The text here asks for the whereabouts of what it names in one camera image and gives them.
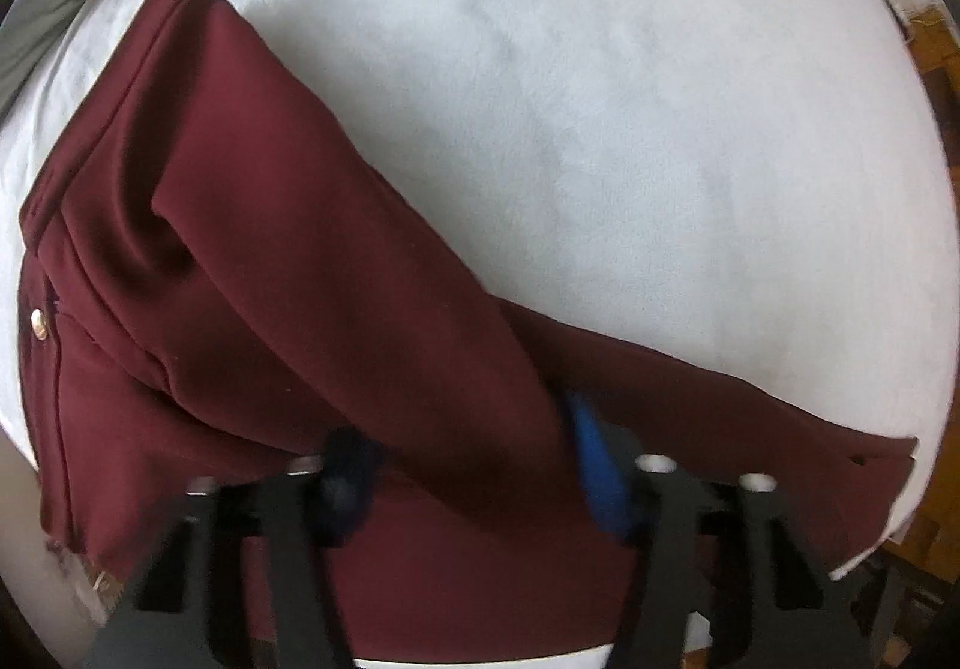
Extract maroon pants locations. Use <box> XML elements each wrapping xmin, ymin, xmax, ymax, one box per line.
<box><xmin>18</xmin><ymin>0</ymin><xmax>913</xmax><ymax>662</ymax></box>

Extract white fluffy bed blanket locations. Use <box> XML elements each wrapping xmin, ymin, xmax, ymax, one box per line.
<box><xmin>2</xmin><ymin>0</ymin><xmax>958</xmax><ymax>667</ymax></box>

